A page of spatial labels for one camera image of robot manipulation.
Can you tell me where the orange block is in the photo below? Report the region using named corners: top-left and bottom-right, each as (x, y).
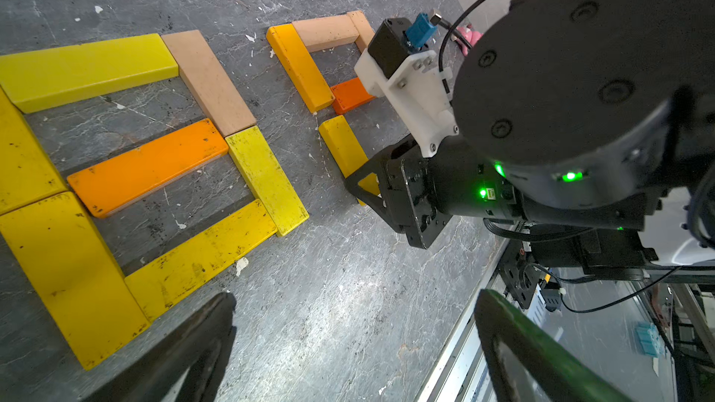
top-left (331, 77), bottom-right (374, 115)
top-left (67, 118), bottom-right (228, 219)

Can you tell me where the tan block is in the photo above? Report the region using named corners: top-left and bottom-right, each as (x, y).
top-left (161, 30), bottom-right (257, 137)
top-left (292, 14), bottom-right (359, 53)
top-left (346, 10), bottom-right (374, 53)

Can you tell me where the yellow block top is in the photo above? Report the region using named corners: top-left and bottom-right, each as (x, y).
top-left (318, 115), bottom-right (368, 179)

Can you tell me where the aluminium rail frame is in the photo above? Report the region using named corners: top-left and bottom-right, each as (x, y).
top-left (412, 250), bottom-right (715, 402)

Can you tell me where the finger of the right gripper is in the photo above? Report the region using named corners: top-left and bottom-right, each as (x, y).
top-left (344, 151), bottom-right (389, 218)

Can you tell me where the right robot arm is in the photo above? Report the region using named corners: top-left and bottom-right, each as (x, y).
top-left (346, 0), bottom-right (714, 281)

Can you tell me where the yellow block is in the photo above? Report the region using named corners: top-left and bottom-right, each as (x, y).
top-left (1, 192), bottom-right (150, 370)
top-left (126, 200), bottom-right (277, 321)
top-left (318, 115), bottom-right (368, 179)
top-left (1, 33), bottom-right (179, 114)
top-left (1, 90), bottom-right (68, 215)

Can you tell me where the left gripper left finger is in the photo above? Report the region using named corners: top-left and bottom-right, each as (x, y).
top-left (87, 292), bottom-right (236, 401)

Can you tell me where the pink pig toy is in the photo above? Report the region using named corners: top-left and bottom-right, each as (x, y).
top-left (455, 24), bottom-right (482, 57)

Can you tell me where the yellow-green block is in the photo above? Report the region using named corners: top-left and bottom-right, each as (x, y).
top-left (225, 126), bottom-right (309, 236)

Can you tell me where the orange-yellow block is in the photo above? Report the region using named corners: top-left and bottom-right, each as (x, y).
top-left (266, 24), bottom-right (334, 114)

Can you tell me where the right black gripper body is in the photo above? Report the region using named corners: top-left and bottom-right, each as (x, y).
top-left (379, 136), bottom-right (525, 249)

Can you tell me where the yellow block bottom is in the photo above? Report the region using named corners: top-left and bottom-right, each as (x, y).
top-left (1, 192), bottom-right (150, 370)

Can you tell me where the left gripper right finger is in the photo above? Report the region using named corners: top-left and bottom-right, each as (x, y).
top-left (474, 290), bottom-right (629, 401)

